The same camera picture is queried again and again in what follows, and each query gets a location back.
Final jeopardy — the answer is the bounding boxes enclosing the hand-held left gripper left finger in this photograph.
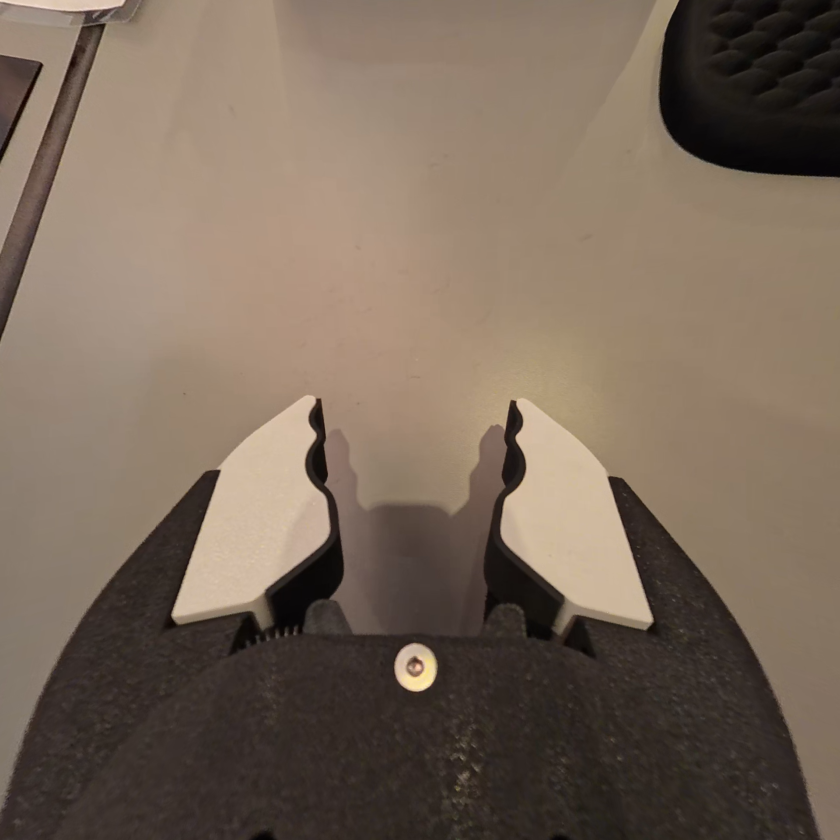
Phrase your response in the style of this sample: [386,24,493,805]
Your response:
[171,395,345,637]

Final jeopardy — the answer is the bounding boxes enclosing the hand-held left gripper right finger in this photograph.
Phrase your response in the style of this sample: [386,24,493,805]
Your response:
[483,397,655,637]

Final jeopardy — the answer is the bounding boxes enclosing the black rectangular table inlay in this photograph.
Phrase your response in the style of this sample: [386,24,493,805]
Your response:
[0,56,44,163]

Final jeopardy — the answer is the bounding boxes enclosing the black quilted armrest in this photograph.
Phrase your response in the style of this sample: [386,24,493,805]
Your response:
[659,0,840,178]

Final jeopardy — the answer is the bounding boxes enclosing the laminated paper sheet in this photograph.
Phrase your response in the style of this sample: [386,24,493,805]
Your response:
[0,0,142,28]

